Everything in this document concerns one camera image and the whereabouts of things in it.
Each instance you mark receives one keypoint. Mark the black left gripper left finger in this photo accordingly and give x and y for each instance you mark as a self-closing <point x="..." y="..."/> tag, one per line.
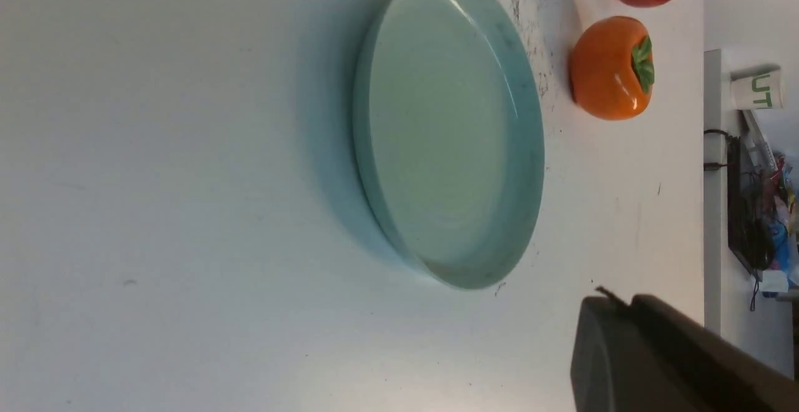
<point x="613" y="367"/>

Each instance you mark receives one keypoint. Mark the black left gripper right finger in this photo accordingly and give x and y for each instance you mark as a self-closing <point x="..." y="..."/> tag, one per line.
<point x="724" y="377"/>

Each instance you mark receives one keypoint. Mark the light green round plate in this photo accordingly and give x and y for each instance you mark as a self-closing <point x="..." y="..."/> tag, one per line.
<point x="448" y="135"/>

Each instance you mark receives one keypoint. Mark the orange persimmon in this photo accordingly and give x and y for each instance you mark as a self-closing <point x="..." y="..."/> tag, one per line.
<point x="611" y="68"/>

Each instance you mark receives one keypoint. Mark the black monitor with cables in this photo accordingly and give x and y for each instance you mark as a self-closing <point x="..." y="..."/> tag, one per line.
<point x="761" y="213"/>

